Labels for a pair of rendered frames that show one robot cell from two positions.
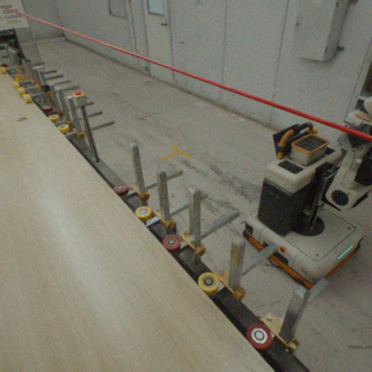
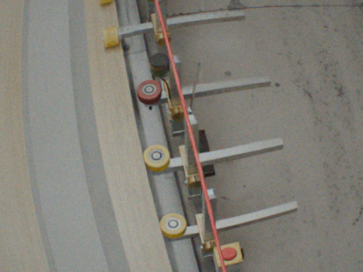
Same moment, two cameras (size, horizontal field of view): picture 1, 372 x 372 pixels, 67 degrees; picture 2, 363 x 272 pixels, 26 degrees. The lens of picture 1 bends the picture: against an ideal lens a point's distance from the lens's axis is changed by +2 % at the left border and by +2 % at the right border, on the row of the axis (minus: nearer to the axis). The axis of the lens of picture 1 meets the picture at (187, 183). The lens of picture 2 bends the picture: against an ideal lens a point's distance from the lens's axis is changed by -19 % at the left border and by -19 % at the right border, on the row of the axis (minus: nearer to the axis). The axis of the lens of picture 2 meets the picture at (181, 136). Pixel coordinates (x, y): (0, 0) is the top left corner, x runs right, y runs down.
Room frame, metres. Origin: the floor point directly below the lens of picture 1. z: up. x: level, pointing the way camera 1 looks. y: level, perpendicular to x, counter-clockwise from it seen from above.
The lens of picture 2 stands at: (0.92, 0.35, 3.34)
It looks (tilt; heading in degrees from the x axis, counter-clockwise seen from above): 57 degrees down; 26
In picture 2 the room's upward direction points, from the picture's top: 3 degrees counter-clockwise
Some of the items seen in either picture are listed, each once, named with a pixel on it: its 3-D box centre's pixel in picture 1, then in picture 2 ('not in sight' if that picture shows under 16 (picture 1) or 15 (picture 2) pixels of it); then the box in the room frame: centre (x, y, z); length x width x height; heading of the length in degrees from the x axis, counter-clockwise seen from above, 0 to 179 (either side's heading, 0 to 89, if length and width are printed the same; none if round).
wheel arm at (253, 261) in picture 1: (243, 270); not in sight; (0.74, -0.23, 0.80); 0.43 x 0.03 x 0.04; 126
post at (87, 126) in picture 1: (89, 134); not in sight; (1.86, 0.70, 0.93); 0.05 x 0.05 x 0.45; 36
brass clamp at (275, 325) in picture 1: (279, 333); not in sight; (0.47, -0.30, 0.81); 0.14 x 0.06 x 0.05; 36
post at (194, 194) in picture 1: (195, 230); not in sight; (0.86, -0.03, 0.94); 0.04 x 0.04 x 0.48; 36
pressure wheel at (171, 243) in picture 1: (172, 249); not in sight; (0.83, 0.08, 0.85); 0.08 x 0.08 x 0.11
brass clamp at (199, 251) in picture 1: (192, 243); not in sight; (0.88, -0.01, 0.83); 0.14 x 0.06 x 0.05; 36
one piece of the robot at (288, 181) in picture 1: (302, 184); not in sight; (1.59, -0.83, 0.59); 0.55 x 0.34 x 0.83; 125
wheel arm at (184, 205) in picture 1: (176, 210); not in sight; (1.15, 0.07, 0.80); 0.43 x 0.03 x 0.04; 126
